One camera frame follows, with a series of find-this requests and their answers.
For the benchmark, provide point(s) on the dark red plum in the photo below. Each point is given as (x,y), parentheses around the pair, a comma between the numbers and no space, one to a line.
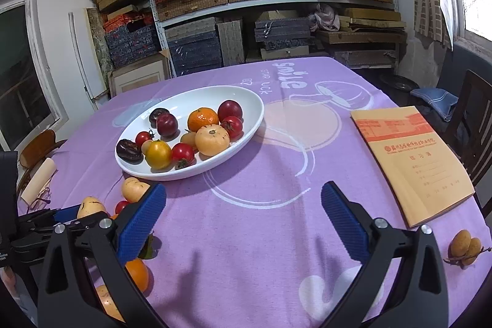
(230,108)
(167,125)

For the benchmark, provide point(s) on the small longan in plate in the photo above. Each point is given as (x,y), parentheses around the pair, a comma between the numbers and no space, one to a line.
(189,139)

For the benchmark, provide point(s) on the tangerine with leaf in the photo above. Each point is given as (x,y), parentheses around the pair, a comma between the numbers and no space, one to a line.
(148,248)

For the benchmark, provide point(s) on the yellow apricot fruit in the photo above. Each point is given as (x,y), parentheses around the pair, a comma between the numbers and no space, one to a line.
(133,189)

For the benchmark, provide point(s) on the small red cherry tomato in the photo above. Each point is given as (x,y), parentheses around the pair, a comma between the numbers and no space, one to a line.
(120,206)

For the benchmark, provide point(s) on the dark red plum right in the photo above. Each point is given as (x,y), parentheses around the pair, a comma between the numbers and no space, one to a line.
(230,108)

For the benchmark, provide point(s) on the dark brown plum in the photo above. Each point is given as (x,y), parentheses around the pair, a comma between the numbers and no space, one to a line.
(155,114)

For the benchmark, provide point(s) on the large orange tangerine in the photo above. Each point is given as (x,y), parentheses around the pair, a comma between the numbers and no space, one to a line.
(201,117)

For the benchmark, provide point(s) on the red tomato in plate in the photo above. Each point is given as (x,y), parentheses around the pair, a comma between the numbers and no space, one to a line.
(234,127)

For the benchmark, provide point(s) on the beige rolled glasses case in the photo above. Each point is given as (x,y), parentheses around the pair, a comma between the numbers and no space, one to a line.
(39,181)

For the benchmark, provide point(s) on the dark red plum left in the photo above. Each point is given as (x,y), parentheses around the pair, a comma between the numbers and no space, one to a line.
(167,125)

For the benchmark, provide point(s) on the small yellow-orange tomato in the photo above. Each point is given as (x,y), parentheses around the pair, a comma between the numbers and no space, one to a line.
(159,155)

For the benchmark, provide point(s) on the window with white frame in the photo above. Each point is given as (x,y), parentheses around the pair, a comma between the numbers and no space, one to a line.
(30,103)

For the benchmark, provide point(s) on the purple tablecloth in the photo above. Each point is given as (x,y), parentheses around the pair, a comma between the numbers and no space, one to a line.
(247,244)

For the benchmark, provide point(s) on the speckled yellow pepino melon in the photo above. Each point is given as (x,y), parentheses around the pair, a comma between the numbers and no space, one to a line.
(107,302)

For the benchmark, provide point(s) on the dark wooden chair right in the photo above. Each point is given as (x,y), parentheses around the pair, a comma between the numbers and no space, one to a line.
(469,132)

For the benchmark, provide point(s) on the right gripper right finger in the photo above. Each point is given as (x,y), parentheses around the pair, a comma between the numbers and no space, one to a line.
(418,296)

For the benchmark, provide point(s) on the person's left hand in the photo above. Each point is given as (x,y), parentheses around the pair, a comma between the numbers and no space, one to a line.
(9,279)

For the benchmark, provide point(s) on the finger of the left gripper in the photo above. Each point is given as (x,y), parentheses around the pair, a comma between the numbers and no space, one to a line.
(88,221)
(65,214)

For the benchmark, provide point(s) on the large red tomato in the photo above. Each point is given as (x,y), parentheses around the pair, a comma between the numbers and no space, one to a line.
(182,155)

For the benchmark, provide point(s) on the pale orange persimmon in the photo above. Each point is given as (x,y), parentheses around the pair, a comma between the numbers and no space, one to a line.
(212,140)

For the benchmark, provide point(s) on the purple-framed eyeglasses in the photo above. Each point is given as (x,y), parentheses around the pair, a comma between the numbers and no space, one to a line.
(38,199)

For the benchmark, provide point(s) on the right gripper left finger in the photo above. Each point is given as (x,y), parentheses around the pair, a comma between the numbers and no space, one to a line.
(67,297)

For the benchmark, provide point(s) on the smooth orange fruit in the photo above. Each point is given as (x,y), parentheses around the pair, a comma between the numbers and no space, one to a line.
(139,273)

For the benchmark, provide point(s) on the dark purple fruit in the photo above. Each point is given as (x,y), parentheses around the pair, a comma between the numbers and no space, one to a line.
(129,152)

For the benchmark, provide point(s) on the wooden chair left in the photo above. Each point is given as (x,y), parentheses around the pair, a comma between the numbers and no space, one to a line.
(35,153)

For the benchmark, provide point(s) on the framed picture on floor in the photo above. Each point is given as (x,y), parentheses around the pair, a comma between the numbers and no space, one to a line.
(141,73)

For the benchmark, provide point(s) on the orange exercise notebook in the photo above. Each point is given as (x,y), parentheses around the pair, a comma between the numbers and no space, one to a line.
(426,177)

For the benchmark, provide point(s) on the yellow pear fruit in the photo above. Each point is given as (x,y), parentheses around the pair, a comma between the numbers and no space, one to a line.
(90,205)

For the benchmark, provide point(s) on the blue folded cloth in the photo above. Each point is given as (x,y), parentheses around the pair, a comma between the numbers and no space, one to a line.
(440,100)

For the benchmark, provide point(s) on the small red tomato plate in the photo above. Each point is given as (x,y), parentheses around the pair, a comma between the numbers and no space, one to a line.
(142,137)

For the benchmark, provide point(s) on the longan cluster on branch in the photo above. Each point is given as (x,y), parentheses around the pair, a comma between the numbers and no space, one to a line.
(464,249)

